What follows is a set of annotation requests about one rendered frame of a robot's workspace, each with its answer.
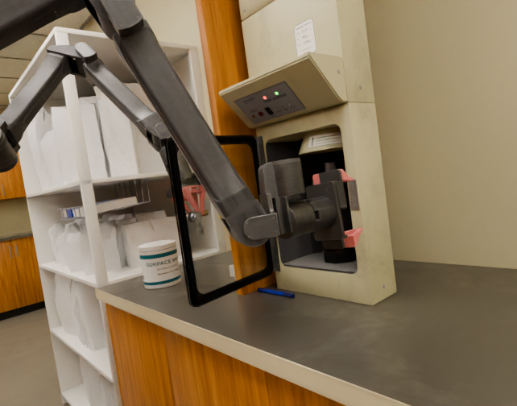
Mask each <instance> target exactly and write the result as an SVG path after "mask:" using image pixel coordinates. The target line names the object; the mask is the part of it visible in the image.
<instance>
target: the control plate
mask: <svg viewBox="0 0 517 406"><path fill-rule="evenodd" d="M275 91H276V92H278V93H279V95H276V94H275ZM263 96H266V97H267V99H264V98H263ZM289 102H291V103H292V104H291V105H288V103H289ZM234 103H235V104H236V105H237V106H238V107H239V108H240V109H241V110H242V112H243V113H244V114H245V115H246V116H247V117H248V118H249V120H251V121H252V122H253V123H254V124H256V123H259V122H264V121H266V120H270V119H273V118H278V117H280V116H283V115H286V114H290V113H294V112H296V111H299V110H304V109H306V108H305V106H304V105H303V104H302V102H301V101H300V99H299V98H298V97H297V96H296V95H295V94H294V92H293V91H292V89H291V88H290V87H289V86H288V84H287V83H286V81H283V82H281V83H278V84H276V85H273V86H271V87H268V88H266V89H263V90H260V91H258V92H256V93H252V94H251V95H248V96H245V97H242V98H240V99H238V100H236V101H234ZM282 105H285V107H284V108H282ZM267 107H269V108H270V109H271V111H272V112H273V113H274V114H272V115H269V114H268V112H266V110H265V109H264V108H267ZM275 107H278V109H277V110H275ZM259 112H262V113H263V116H259ZM252 114H253V115H254V116H255V118H253V117H252Z"/></svg>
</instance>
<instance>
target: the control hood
mask: <svg viewBox="0 0 517 406"><path fill-rule="evenodd" d="M283 81H286V83H287V84H288V86H289V87H290V88H291V89H292V91H293V92H294V94H295V95H296V96H297V97H298V98H299V99H300V101H301V102H302V104H303V105H304V106H305V108H306V109H304V110H299V111H296V112H294V113H290V114H286V115H283V116H280V117H278V118H273V119H270V120H266V121H264V122H259V123H256V124H254V123H253V122H252V121H251V120H249V118H248V117H247V116H246V115H245V114H244V113H243V112H242V110H241V109H240V108H239V107H238V106H237V105H236V104H235V103H234V101H236V100H238V99H240V98H242V97H245V96H248V95H251V94H252V93H256V92H258V91H260V90H263V89H266V88H268V87H271V86H273V85H276V84H278V83H281V82H283ZM219 95H220V97H221V98H222V99H223V100H224V101H225V102H226V104H227V105H228V106H229V107H230V108H231V109H232V110H233V111H234V112H235V114H236V115H237V116H238V117H239V118H240V119H241V120H242V121H243V122H244V123H245V124H246V125H247V126H248V127H249V128H250V129H254V128H258V127H261V126H266V125H269V124H272V123H275V122H280V121H283V120H286V119H289V118H294V117H297V116H300V115H303V114H308V113H312V112H314V111H318V110H323V109H325V108H329V107H331V106H336V105H339V104H342V103H345V102H347V95H346V88H345V75H344V69H343V62H342V58H341V57H339V56H330V55H325V54H320V53H315V52H306V53H304V54H303V55H301V56H297V57H296V58H294V59H291V60H289V61H287V62H284V63H282V64H280V65H277V66H275V67H274V68H270V69H268V70H267V71H265V72H261V73H260V74H258V75H256V76H253V77H251V78H249V79H246V80H244V81H242V82H239V83H237V84H236V85H232V86H230V87H229V88H227V89H223V90H222V91H220V93H219Z"/></svg>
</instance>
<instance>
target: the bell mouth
mask: <svg viewBox="0 0 517 406"><path fill-rule="evenodd" d="M340 150H343V146H342V138H341V129H340V127H339V126H336V127H330V128H325V129H320V130H314V131H310V132H308V133H305V134H304V138H303V141H302V144H301V147H300V152H299V155H311V154H319V153H325V152H331V151H340Z"/></svg>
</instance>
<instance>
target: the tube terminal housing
mask: <svg viewBox="0 0 517 406"><path fill-rule="evenodd" d="M311 17H312V19H313V26H314V32H315V39H316V52H315V53H320V54H325V55H330V56H339V57H341V58H342V62H343V69H344V75H345V88H346V95H347V102H345V103H342V104H339V105H336V106H331V107H329V108H325V109H323V110H318V111H314V112H312V113H308V114H303V115H300V116H297V117H294V118H289V119H286V120H283V121H280V122H275V123H272V124H269V125H266V126H261V127H258V128H256V135H257V137H259V136H263V145H264V151H265V157H266V163H267V153H266V143H277V142H291V141H299V140H301V139H303V138H304V134H305V133H308V132H310V131H316V130H320V129H325V128H330V127H336V126H339V127H340V129H341V138H342V146H343V152H344V159H345V171H346V174H347V175H348V176H350V177H352V178H354V179H355V180H356V183H357V190H358V202H359V209H360V210H351V204H350V197H349V204H350V211H351V218H352V225H353V229H357V228H363V231H362V232H361V234H360V236H359V240H358V244H357V246H356V247H355V250H356V258H357V265H358V270H357V272H356V273H354V274H348V273H340V272H334V271H320V270H313V269H306V268H298V267H286V266H284V265H283V264H282V262H281V259H280V253H279V264H280V271H275V276H276V282H277V288H279V289H284V290H288V291H293V292H302V293H306V294H311V295H316V296H324V297H328V298H333V299H338V300H346V301H351V302H355V303H360V304H364V305H375V304H377V303H378V302H379V301H381V300H383V299H385V298H387V297H389V296H390V295H392V294H394V293H395V292H397V290H396V282H395V269H394V263H393V255H392V248H391V235H390V228H389V221H388V213H387V200H386V193H385V186H384V179H383V166H382V158H381V151H380V144H379V137H378V123H377V117H376V109H375V103H374V90H373V83H372V76H371V68H370V55H369V48H368V41H367V33H366V20H365V14H364V6H363V0H275V1H274V2H273V3H271V4H269V5H268V6H266V7H264V8H263V9H261V10H260V11H258V12H257V13H255V14H253V15H251V16H250V17H249V18H248V19H245V20H244V21H242V33H243V39H244V44H245V51H246V62H247V68H248V74H249V78H251V77H253V76H256V75H258V74H260V73H263V72H265V71H267V70H268V69H270V68H274V67H275V66H277V65H280V64H282V63H284V62H287V61H289V60H291V59H294V58H296V57H297V53H296V42H295V35H294V28H293V27H294V26H296V25H298V24H299V23H302V22H303V21H305V20H307V19H310V18H311ZM347 185H348V192H349V184H348V181H347ZM276 241H277V247H278V252H279V242H278V236H276Z"/></svg>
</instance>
